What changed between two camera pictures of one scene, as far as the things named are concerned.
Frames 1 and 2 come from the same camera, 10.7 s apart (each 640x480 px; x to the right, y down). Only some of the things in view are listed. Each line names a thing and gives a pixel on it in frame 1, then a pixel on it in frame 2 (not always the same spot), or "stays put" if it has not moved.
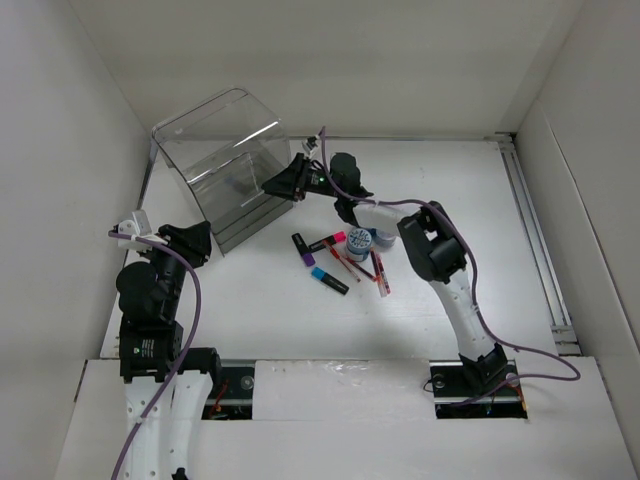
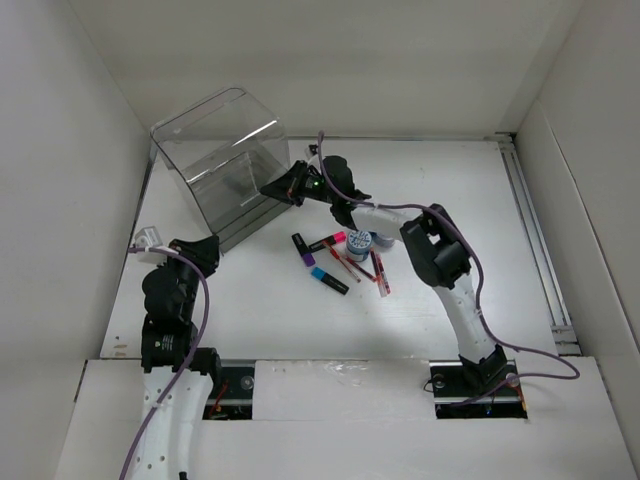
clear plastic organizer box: x=226 y=150 stays put
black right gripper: x=291 y=182 stays put
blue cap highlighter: x=319 y=274 stays put
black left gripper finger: x=196 y=257 to x=208 y=265
